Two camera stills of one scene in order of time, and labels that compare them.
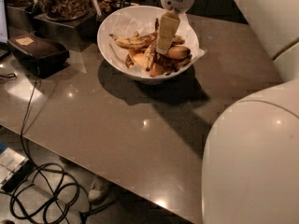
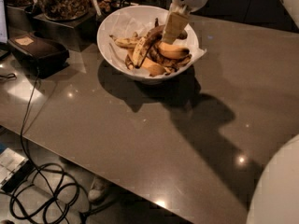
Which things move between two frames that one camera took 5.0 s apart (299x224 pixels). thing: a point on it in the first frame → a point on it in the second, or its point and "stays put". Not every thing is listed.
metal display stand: [78, 34] stays put
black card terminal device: [39, 53] stays put
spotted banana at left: [136, 41] stays put
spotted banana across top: [177, 40] → [150, 39]
